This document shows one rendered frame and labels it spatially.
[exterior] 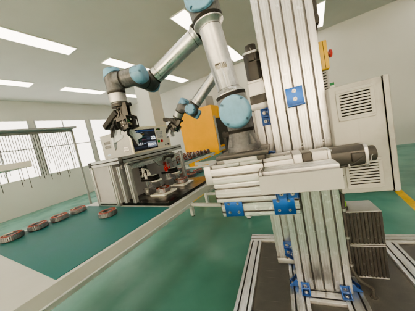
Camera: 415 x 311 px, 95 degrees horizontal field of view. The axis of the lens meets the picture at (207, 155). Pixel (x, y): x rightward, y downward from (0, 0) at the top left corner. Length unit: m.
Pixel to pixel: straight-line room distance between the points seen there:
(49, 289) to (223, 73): 0.94
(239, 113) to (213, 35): 0.29
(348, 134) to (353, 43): 5.73
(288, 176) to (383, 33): 6.21
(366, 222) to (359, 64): 5.59
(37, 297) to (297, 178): 0.93
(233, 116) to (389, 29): 6.27
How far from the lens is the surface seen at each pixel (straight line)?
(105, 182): 1.71
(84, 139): 8.53
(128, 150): 1.60
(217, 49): 0.78
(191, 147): 5.52
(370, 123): 1.03
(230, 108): 0.70
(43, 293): 0.93
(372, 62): 6.61
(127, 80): 0.92
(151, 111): 5.68
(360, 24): 6.79
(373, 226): 1.26
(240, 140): 0.84
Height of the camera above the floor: 1.13
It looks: 5 degrees down
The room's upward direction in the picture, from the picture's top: 12 degrees counter-clockwise
